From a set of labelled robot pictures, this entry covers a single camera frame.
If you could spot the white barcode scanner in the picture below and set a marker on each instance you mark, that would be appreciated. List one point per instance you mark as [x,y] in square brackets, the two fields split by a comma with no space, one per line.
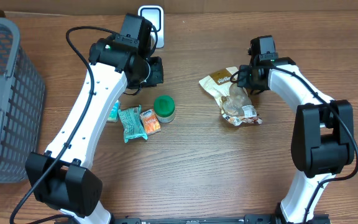
[155,15]

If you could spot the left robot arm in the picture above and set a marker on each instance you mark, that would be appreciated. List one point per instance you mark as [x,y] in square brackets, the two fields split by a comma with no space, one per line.
[61,177]

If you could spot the light green wipes packet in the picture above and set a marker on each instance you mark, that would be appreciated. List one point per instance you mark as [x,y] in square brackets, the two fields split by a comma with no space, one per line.
[133,128]

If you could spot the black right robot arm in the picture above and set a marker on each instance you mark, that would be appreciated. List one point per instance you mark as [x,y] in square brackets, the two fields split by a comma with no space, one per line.
[323,148]

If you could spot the green Kleenex tissue pack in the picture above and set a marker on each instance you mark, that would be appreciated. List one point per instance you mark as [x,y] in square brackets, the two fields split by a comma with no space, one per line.
[114,116]

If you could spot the green lidded jar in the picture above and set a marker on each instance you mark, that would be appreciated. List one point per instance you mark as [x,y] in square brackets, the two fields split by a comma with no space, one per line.
[164,107]

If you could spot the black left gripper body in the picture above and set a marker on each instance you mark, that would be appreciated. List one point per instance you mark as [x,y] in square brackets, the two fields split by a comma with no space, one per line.
[156,73]

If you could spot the orange tissue packet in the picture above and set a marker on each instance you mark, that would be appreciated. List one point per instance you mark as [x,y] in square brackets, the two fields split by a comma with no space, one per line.
[150,122]

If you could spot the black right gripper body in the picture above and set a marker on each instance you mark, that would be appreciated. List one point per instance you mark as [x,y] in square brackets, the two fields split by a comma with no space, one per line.
[247,81]

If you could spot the grey plastic shopping basket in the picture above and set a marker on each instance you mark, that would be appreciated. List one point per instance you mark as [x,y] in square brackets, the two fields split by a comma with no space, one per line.
[22,100]

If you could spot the brown cardboard backdrop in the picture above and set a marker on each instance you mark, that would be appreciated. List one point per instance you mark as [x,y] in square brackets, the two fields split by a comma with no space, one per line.
[113,7]

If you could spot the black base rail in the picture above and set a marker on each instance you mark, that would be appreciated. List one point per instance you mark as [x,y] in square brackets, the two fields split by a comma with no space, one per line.
[185,221]

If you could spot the clear bagged bread pack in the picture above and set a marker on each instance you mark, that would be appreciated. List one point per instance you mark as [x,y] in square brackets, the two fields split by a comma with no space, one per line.
[233,101]

